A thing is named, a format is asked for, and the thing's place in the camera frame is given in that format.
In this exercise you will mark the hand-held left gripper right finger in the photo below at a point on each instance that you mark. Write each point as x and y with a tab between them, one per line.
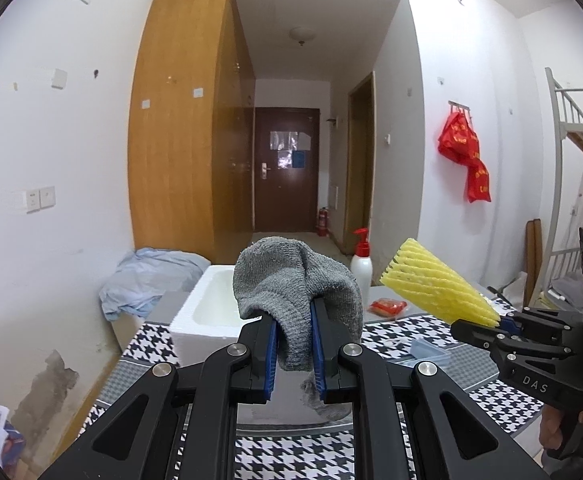
319	355

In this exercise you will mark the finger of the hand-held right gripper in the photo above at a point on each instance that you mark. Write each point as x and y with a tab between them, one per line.
536	321
481	335

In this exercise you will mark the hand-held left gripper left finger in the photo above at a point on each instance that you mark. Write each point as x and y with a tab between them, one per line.
271	360

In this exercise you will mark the blue face mask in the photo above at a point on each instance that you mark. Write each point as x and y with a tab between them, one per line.
430	350

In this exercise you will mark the yellow foam fruit net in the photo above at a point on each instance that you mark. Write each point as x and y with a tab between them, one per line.
431	285

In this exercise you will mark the grey sock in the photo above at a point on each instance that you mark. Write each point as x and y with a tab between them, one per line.
291	280

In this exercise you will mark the white foam box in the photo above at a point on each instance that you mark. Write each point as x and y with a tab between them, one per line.
211	305

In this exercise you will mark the person's right hand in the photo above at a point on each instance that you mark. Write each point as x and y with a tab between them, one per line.
551	427

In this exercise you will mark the wooden boards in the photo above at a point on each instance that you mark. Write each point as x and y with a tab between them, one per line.
534	260

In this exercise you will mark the red snack packet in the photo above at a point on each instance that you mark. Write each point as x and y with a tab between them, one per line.
386	307

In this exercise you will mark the white lotion bottle red pump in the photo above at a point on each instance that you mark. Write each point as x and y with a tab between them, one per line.
361	275

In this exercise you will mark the houndstooth tablecloth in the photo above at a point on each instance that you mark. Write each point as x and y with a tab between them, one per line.
149	342

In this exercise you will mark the red fire extinguisher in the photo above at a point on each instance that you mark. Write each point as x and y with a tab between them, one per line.
323	222

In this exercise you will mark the light blue cloth pile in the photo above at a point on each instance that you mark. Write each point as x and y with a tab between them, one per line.
146	280

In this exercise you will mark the red plastic bag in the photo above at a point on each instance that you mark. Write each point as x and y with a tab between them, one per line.
459	137
479	182

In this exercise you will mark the dark brown door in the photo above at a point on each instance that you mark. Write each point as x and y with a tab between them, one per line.
281	200

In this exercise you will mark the blue paper notice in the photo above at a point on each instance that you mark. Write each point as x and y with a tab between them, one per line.
300	158

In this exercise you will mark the wooden wardrobe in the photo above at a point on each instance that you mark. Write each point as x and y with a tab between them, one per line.
181	160

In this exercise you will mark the ceiling lamp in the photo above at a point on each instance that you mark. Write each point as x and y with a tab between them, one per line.
302	36

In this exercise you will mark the wooden side door frame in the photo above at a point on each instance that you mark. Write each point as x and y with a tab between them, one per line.
359	170

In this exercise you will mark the metal wall hook rack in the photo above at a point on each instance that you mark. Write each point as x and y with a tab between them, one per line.
459	106

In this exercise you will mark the white wall socket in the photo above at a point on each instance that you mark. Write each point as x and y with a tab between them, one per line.
47	197
32	201

